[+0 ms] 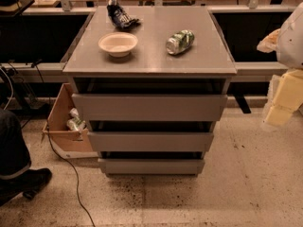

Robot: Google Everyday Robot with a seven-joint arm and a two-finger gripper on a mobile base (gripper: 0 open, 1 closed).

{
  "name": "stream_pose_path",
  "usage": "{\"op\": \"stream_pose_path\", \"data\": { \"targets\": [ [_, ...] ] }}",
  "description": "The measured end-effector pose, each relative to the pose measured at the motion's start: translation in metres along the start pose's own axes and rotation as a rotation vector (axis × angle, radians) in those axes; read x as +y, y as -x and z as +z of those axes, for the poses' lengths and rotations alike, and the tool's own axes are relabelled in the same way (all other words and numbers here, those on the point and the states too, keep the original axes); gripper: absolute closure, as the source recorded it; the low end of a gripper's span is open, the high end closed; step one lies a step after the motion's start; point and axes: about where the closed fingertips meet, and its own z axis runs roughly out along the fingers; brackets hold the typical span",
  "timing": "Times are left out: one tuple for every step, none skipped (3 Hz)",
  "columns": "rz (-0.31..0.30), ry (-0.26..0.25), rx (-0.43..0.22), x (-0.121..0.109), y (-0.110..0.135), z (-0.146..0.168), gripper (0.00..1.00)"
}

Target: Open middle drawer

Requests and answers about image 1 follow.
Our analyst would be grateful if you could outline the white paper bowl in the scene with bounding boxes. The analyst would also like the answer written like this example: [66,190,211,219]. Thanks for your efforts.
[98,32,138,58]

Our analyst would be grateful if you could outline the person's dark trouser leg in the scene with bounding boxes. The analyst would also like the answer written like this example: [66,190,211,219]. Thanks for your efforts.
[0,109,31,180]

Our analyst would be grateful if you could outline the crushed can in box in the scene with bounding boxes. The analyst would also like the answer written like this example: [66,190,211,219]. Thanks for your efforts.
[66,108,86,132]

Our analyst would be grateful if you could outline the grey drawer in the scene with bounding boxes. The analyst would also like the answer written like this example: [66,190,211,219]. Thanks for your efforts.
[88,131,214,152]
[98,159,205,175]
[72,94,227,121]

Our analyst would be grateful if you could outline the grey bottom drawer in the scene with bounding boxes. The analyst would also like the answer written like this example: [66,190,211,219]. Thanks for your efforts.
[98,159,205,175]

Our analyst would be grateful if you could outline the grey drawer cabinet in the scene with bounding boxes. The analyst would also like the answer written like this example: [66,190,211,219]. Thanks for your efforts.
[62,5,238,177]

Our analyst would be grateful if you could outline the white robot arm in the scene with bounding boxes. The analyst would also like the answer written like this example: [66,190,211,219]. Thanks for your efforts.
[257,3,303,131]

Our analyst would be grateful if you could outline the black shoe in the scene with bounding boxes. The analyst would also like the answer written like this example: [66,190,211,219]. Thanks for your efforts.
[0,168,52,206]

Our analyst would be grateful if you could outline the cardboard box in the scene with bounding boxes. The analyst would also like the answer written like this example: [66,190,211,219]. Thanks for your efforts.
[43,83,93,153]

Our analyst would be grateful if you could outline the blue crumpled chip bag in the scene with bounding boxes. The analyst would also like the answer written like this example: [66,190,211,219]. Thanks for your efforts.
[107,0,140,30]

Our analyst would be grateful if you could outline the green soda can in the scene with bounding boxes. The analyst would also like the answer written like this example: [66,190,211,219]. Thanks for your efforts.
[166,29,195,55]

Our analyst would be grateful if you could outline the black floor cable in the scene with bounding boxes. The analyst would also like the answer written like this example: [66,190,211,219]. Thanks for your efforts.
[31,59,97,227]

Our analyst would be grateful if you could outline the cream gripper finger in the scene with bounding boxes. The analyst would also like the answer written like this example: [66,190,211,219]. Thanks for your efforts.
[267,75,280,104]
[263,104,293,127]

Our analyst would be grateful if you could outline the grey top drawer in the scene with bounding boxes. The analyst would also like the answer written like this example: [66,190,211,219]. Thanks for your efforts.
[72,94,227,121]

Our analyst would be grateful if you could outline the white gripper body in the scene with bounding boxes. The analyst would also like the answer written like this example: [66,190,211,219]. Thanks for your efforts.
[272,69,303,113]

